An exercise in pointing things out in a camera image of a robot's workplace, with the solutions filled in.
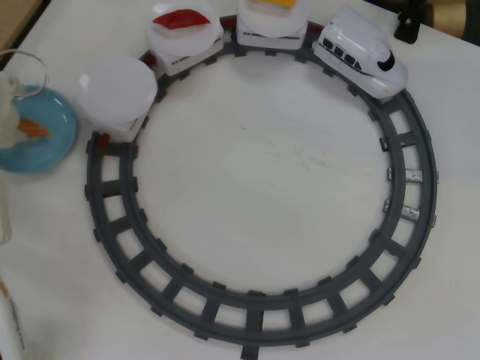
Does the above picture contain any white Shinkansen toy locomotive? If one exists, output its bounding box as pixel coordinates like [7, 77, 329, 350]
[312, 4, 410, 100]

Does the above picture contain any white round plastic plate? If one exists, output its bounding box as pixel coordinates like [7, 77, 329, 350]
[76, 55, 158, 125]
[238, 0, 304, 38]

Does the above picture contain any white toy train wagon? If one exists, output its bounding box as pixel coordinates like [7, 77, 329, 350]
[139, 14, 227, 79]
[234, 0, 308, 50]
[82, 106, 152, 148]

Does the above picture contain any red tuna sushi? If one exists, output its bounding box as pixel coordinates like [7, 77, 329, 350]
[151, 10, 212, 31]

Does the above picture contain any red and white wire loop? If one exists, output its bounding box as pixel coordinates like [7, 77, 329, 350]
[0, 48, 51, 101]

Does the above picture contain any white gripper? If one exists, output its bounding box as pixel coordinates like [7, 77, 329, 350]
[0, 73, 24, 148]

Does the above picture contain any grey circular toy train track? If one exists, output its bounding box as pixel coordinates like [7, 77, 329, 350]
[83, 14, 440, 350]

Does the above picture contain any orange striped salmon sushi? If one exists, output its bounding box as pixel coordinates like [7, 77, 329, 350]
[16, 118, 52, 140]

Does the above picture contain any blue round dish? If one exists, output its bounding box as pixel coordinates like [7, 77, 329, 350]
[0, 85, 79, 175]

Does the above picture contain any black table clamp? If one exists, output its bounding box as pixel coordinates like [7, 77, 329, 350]
[392, 0, 428, 44]

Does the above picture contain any yellow egg sushi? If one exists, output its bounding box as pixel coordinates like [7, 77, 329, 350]
[248, 0, 298, 10]

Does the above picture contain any brown cardboard box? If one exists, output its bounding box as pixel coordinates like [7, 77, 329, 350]
[426, 0, 480, 38]

